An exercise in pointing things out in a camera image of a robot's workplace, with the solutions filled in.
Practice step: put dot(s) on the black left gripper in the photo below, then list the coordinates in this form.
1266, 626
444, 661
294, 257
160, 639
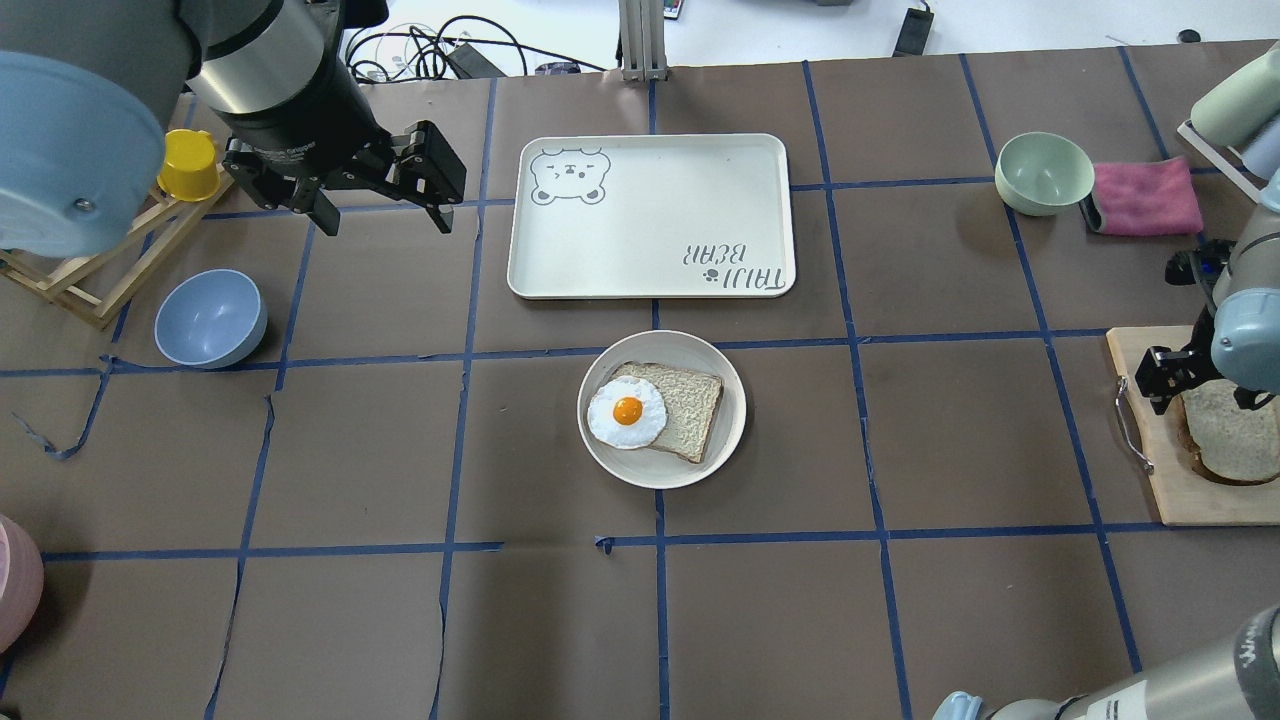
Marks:
300, 126

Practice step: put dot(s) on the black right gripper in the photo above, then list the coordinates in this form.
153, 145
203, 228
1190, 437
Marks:
1177, 371

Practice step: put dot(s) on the bread slice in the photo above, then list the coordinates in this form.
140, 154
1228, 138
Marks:
691, 400
1234, 445

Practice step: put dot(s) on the cream round plate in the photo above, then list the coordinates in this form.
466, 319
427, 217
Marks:
651, 468

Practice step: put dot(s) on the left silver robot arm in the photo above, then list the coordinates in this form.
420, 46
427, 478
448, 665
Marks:
88, 89

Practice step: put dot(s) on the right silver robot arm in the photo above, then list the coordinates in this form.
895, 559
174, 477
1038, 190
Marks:
1236, 336

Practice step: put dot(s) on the bread slice on plate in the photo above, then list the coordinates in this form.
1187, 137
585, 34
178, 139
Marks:
691, 400

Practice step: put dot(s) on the wooden cutting board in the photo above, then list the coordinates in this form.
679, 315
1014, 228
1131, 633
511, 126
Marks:
1184, 497

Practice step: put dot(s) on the pink cloth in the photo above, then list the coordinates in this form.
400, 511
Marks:
1151, 199

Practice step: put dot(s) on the yellow cup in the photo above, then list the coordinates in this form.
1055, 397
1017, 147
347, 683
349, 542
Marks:
190, 171

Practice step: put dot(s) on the blue bowl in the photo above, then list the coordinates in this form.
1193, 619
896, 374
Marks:
212, 320

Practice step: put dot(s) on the green bowl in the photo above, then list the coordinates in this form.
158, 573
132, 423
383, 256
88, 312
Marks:
1040, 174

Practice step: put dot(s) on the blue cup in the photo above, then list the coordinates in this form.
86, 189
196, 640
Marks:
1261, 156

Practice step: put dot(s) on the cream rectangular bear tray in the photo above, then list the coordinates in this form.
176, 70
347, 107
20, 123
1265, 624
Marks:
653, 217

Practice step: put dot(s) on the green cup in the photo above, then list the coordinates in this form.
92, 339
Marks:
1234, 110

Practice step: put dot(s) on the wooden peg rack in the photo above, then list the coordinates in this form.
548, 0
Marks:
96, 288

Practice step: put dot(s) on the fried egg toy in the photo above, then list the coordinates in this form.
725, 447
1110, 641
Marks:
627, 413

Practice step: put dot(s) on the pink bowl with ice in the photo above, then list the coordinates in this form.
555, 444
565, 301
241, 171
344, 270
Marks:
22, 581

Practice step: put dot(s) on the white wire cup rack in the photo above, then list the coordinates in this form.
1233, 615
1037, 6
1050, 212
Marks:
1227, 161

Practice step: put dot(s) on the aluminium frame post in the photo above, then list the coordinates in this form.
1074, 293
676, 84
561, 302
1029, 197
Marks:
643, 41

